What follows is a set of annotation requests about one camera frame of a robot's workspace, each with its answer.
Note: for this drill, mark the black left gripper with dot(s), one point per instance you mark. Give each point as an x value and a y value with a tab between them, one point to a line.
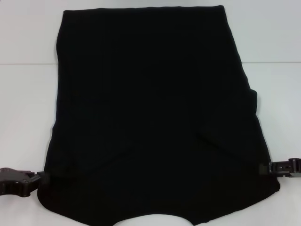
14	181

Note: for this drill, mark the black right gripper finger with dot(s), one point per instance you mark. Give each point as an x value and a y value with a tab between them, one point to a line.
279	168

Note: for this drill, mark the black t-shirt with FREE print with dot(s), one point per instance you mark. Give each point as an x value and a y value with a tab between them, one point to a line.
152	94

